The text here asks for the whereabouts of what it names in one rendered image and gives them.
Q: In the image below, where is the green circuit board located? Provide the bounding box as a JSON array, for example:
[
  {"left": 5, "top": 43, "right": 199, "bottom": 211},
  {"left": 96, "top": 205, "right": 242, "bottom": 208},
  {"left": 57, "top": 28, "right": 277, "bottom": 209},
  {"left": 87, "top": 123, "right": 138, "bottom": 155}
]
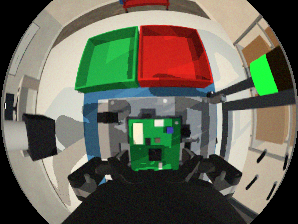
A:
[{"left": 129, "top": 118, "right": 180, "bottom": 171}]

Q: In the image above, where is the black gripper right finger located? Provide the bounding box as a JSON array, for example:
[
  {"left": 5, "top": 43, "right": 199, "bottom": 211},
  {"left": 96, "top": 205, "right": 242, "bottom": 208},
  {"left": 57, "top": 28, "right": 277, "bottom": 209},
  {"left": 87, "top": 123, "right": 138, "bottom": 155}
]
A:
[{"left": 167, "top": 148, "right": 242, "bottom": 199}]

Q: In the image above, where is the red bin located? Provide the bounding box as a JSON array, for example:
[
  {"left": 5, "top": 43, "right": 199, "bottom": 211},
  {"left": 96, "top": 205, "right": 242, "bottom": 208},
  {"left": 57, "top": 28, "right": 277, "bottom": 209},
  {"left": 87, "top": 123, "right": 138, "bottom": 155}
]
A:
[{"left": 138, "top": 25, "right": 213, "bottom": 88}]

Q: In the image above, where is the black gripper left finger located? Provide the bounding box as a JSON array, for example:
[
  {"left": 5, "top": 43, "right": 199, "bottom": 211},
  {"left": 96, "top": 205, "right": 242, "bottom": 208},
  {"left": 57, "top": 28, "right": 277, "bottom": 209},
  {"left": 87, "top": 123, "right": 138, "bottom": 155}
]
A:
[{"left": 67, "top": 150, "right": 144, "bottom": 201}]

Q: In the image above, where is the green bin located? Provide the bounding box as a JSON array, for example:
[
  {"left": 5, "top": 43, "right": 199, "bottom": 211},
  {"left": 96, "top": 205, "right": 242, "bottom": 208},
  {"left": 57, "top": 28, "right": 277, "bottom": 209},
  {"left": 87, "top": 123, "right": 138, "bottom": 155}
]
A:
[{"left": 74, "top": 26, "right": 140, "bottom": 93}]

